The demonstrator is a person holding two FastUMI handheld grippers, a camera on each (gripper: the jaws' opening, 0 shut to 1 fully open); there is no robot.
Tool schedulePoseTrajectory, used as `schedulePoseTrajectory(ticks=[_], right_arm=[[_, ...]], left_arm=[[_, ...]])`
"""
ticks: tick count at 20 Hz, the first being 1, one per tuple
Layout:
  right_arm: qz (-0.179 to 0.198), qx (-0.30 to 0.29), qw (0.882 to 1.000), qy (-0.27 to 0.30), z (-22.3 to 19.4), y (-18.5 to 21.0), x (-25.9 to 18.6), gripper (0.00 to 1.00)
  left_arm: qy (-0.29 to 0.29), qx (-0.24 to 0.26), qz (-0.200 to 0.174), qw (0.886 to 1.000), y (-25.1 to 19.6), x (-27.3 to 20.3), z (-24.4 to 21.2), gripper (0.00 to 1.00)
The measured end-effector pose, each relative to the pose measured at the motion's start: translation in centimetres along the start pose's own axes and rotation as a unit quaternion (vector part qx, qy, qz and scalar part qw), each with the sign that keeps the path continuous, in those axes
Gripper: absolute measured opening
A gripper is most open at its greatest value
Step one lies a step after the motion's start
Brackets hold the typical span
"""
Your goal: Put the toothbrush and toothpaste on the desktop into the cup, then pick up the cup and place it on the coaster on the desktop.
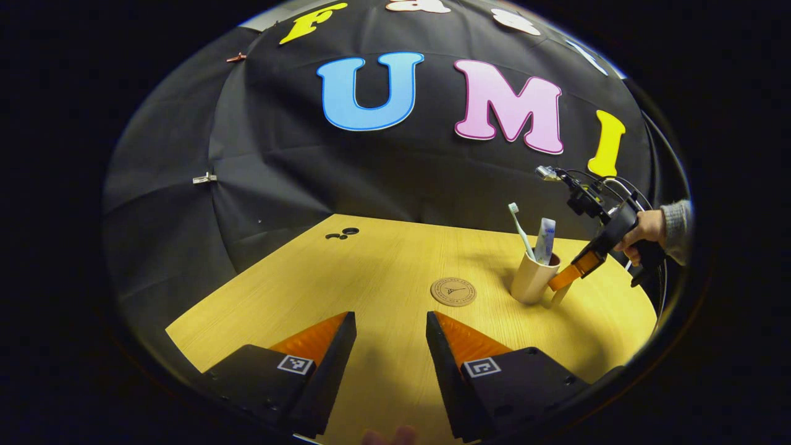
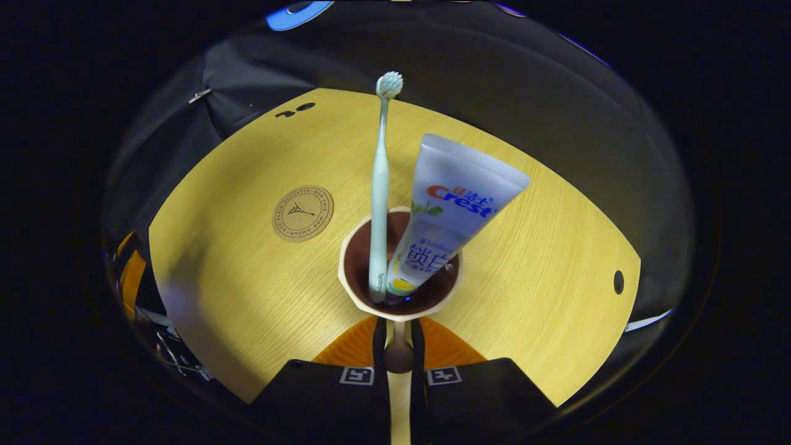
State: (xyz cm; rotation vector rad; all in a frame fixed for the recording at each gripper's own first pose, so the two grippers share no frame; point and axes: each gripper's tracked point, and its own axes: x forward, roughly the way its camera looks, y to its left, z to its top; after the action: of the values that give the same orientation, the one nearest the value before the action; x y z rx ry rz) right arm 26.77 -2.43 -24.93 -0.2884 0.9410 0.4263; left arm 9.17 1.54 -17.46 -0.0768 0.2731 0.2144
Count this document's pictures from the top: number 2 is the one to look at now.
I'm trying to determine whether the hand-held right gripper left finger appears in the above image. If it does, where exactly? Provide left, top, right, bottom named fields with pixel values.
left=249, top=316, right=392, bottom=444

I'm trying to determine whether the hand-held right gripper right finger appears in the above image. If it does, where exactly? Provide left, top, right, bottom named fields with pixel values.
left=410, top=316, right=558, bottom=444

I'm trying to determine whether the beige cup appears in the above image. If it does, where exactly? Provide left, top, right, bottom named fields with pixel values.
left=337, top=206, right=464, bottom=375

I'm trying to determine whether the light blue toothbrush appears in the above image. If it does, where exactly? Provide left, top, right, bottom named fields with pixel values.
left=368, top=71, right=404, bottom=304

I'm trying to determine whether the round cork coaster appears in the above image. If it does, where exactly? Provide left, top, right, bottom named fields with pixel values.
left=272, top=185, right=335, bottom=243

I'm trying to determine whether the white toothpaste tube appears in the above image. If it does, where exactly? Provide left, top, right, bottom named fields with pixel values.
left=387, top=133, right=532, bottom=297

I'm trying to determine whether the wooden desktop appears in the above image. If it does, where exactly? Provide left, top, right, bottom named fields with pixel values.
left=148, top=87, right=642, bottom=445

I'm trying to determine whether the white strip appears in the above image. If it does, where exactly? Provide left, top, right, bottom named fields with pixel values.
left=624, top=308, right=675, bottom=333

